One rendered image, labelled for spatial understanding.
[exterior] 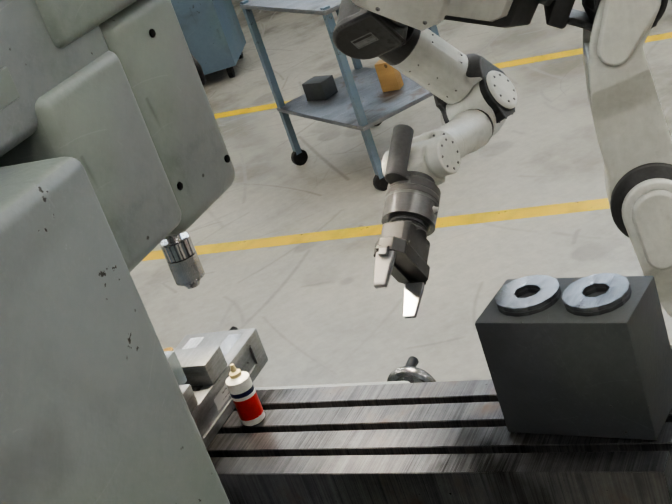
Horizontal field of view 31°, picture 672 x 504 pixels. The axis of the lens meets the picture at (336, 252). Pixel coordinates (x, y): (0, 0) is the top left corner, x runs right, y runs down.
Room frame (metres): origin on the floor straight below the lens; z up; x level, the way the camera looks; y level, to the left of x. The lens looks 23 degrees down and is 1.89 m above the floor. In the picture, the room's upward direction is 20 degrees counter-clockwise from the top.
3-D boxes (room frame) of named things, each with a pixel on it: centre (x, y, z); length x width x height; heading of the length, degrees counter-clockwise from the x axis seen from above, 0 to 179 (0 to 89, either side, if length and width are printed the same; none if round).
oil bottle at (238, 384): (1.75, 0.22, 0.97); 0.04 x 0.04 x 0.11
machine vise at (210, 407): (1.81, 0.33, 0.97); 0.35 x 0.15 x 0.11; 151
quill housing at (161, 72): (1.71, 0.23, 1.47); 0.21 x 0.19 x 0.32; 59
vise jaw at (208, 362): (1.84, 0.31, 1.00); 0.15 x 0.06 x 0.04; 61
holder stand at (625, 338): (1.44, -0.27, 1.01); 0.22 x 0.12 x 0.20; 52
